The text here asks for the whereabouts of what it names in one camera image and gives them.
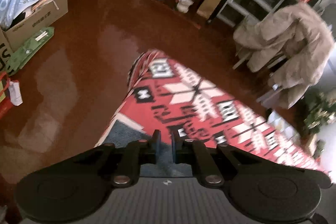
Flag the blue denim shorts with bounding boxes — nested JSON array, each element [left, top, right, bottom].
[[103, 119, 194, 179]]

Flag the red snowman patterned tablecloth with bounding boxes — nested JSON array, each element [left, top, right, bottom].
[[98, 50, 333, 185]]

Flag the white ceramic pot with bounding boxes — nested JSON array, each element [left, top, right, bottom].
[[176, 0, 194, 14]]

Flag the small decorated christmas tree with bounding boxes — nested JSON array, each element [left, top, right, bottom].
[[301, 90, 336, 159]]

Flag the beige puffer jacket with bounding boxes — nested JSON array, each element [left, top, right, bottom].
[[233, 2, 335, 109]]

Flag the green flat package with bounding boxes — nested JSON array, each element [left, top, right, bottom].
[[5, 27, 54, 76]]

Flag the large cardboard box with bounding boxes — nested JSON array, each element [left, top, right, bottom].
[[0, 30, 13, 71]]

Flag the cardboard box with items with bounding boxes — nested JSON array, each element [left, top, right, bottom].
[[1, 0, 68, 52]]

